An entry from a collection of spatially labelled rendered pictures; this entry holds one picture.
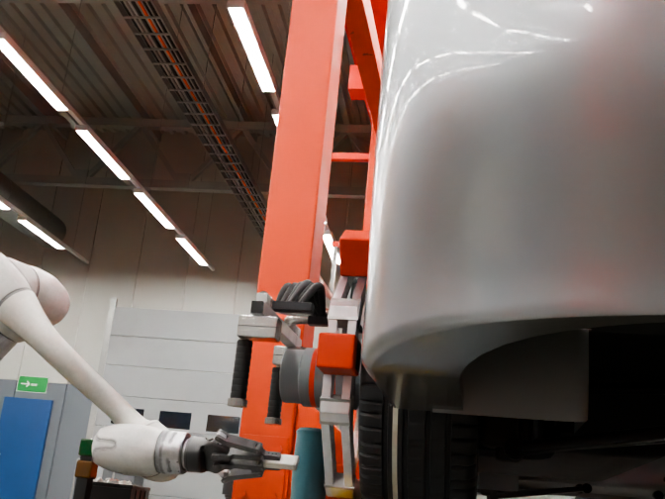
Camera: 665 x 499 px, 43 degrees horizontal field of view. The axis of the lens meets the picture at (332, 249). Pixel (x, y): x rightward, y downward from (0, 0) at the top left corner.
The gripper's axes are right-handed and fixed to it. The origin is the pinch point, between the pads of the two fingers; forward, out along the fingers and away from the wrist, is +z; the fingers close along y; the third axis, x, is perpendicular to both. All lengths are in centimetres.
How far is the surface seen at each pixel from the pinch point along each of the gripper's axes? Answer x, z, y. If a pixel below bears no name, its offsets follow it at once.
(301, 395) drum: 23.0, -0.8, -0.2
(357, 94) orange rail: 410, -50, -44
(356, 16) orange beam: 237, -20, 43
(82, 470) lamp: 7, -50, -14
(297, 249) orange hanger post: 93, -17, 2
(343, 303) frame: 19.9, 11.1, 27.1
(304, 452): 23.3, -1.3, -17.6
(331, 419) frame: 3.0, 10.5, 9.6
